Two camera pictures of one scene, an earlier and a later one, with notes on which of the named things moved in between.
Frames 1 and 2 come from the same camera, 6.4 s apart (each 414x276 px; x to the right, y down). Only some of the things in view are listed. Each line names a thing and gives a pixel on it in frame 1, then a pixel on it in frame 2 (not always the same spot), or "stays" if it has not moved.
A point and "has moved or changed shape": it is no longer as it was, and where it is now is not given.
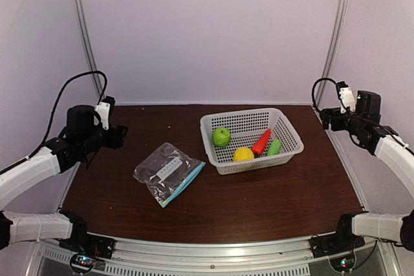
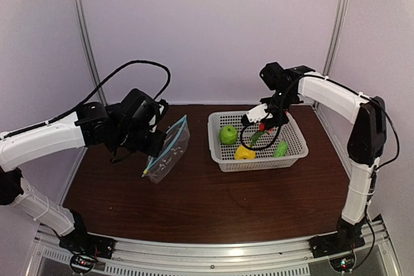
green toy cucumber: x=274 y=147 to x=281 y=149
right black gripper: x=325 y=119 to x=284 y=118
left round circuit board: x=82 y=264 stays
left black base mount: x=81 y=242 stays
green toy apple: x=221 y=137 has moved or changed shape
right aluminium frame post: x=343 y=3 stays
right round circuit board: x=343 y=264 stays
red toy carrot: x=261 y=143 to x=262 y=128
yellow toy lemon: x=243 y=154 stays
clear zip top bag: x=166 y=170 to x=177 y=137
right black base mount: x=343 y=241 stays
